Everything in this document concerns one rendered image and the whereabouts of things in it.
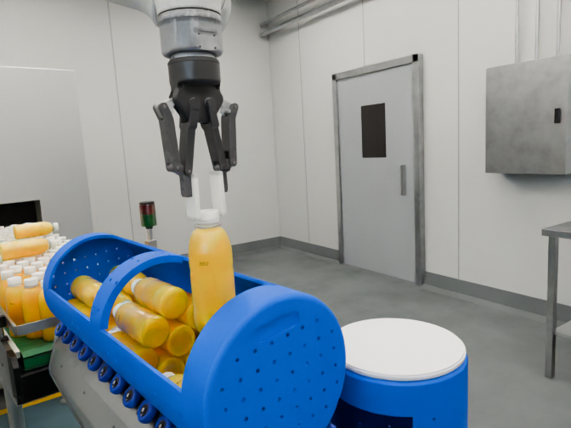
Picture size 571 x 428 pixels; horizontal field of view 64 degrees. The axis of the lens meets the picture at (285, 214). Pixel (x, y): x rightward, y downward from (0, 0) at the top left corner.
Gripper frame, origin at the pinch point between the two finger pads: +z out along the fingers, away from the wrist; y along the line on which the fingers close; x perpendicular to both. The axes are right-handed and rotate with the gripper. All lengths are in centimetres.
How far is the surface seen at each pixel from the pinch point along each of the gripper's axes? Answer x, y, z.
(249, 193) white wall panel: 454, 334, 59
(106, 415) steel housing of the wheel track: 38, -8, 50
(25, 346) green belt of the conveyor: 92, -13, 49
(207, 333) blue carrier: -5.5, -4.8, 19.1
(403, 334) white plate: -5, 43, 35
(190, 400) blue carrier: -6.6, -9.0, 27.2
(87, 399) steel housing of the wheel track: 51, -8, 51
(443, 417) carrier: -20, 34, 44
